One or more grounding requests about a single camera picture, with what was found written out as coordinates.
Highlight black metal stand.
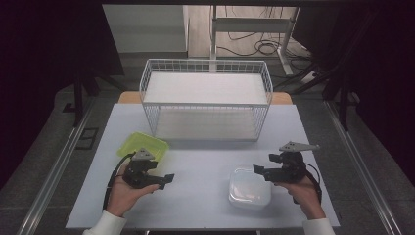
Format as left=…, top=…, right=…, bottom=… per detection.
left=273, top=58, right=361, bottom=132
left=62, top=63, right=126, bottom=128

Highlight white metal desk frame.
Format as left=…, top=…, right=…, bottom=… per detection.
left=209, top=4, right=301, bottom=76

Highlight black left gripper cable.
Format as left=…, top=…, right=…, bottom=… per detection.
left=102, top=152, right=135, bottom=211

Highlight white cabinet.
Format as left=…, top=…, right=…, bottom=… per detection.
left=102, top=4, right=190, bottom=60

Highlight person's right hand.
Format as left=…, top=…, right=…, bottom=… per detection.
left=273, top=175, right=327, bottom=220

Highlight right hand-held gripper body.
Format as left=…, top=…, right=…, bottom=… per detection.
left=263, top=140, right=321, bottom=184

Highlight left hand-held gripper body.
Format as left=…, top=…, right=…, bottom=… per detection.
left=121, top=147, right=167, bottom=190

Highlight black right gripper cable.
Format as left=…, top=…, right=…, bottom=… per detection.
left=293, top=162, right=323, bottom=206

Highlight black floor cables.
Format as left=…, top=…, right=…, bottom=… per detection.
left=216, top=5, right=316, bottom=71

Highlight black floor bracket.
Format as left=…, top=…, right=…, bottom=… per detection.
left=75, top=126, right=100, bottom=151

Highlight white wire shelf rack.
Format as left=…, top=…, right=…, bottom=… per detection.
left=139, top=58, right=274, bottom=142

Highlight person's left hand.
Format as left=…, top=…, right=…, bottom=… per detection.
left=106, top=163, right=161, bottom=218

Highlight white power strip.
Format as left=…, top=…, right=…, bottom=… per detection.
left=300, top=70, right=318, bottom=85

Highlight green translucent plastic container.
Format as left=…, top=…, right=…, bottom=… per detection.
left=116, top=131, right=170, bottom=164

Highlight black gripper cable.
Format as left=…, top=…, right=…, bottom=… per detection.
left=293, top=162, right=323, bottom=206
left=102, top=152, right=135, bottom=211

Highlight white translucent plastic container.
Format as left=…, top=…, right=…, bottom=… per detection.
left=228, top=166, right=272, bottom=210

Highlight metal floor rail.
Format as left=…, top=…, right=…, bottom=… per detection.
left=16, top=97, right=96, bottom=235
left=323, top=100, right=403, bottom=235

